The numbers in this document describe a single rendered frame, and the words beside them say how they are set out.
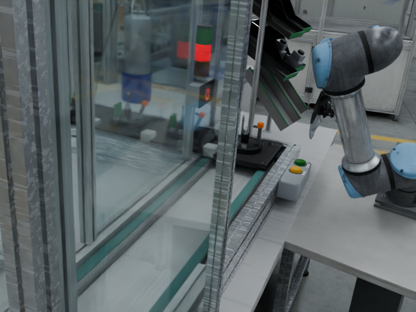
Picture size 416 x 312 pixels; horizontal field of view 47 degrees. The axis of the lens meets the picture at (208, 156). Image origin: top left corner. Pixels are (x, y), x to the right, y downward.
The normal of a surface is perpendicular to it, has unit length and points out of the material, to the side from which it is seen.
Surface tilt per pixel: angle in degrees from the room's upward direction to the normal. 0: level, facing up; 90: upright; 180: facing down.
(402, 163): 41
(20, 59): 90
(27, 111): 90
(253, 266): 0
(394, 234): 0
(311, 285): 0
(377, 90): 90
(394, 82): 90
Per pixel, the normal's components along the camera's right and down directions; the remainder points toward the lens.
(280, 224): 0.07, -0.91
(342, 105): -0.39, 0.65
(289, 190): -0.37, 0.34
